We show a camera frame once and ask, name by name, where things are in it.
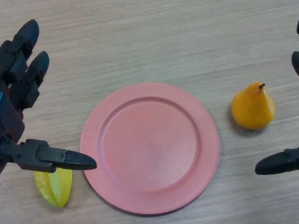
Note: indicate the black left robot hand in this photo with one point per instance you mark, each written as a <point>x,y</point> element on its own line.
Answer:
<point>10,120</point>

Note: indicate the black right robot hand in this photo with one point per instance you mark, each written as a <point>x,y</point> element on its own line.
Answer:
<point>282,162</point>

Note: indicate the yellow pear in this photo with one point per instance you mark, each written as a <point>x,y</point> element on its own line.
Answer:
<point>252,110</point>

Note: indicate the pink round plate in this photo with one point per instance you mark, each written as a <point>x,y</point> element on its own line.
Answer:
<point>151,147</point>

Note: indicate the yellow starfruit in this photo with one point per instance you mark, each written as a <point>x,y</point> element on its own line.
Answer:
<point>55,188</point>

